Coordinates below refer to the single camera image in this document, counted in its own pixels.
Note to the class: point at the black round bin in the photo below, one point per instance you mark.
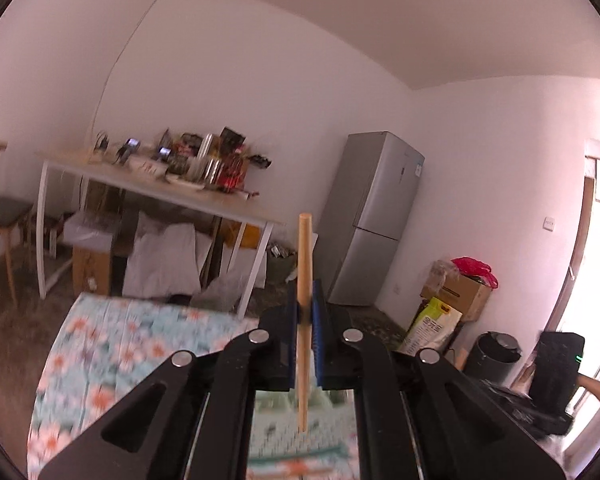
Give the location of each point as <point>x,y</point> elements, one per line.
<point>495,357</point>

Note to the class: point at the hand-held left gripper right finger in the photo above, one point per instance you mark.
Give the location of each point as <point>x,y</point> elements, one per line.
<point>322,340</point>

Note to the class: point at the box with clear plastic cover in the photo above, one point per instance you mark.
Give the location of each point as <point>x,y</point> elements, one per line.
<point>92,230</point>

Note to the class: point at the silver refrigerator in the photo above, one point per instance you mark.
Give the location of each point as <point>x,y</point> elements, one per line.
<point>375,210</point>

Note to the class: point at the wooden chair with dark seat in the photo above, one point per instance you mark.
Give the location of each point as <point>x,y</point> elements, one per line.
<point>2,210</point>

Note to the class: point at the white pillow bags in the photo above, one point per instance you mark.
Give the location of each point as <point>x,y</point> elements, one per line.
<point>165,260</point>

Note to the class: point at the wooden chopstick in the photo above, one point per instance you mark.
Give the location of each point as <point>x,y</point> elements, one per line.
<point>305,260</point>

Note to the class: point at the red oil bottle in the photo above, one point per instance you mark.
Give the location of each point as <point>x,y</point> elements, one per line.
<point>234,170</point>

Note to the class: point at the white oval dish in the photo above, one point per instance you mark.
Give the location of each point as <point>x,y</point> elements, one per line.
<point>185,183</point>

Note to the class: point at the small black device with screen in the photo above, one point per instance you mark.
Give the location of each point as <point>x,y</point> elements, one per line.
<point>130,146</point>

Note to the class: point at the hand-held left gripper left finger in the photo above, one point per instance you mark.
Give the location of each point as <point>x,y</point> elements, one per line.
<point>293,360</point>

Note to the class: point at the yellow and white sack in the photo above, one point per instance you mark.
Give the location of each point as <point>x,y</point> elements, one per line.
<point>430,325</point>

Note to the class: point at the yellow bag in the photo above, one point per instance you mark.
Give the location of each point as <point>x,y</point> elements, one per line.
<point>250,236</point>

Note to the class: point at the floral light blue blanket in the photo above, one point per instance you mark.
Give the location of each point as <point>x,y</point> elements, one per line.
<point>130,340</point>

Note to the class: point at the white wall switch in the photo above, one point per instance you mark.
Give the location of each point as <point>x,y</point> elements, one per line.
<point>548,223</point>

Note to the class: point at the red plastic bag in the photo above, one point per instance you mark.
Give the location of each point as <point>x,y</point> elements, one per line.
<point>472,267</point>

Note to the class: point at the metal cups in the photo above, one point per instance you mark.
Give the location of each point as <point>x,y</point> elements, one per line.
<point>207,167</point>

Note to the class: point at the white-legged table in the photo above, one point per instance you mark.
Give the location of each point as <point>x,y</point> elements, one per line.
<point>130,180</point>

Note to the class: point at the mint green plastic utensil holder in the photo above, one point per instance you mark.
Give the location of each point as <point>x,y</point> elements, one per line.
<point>275,425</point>

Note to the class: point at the cardboard box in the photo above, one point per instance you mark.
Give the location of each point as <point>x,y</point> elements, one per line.
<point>457,292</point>

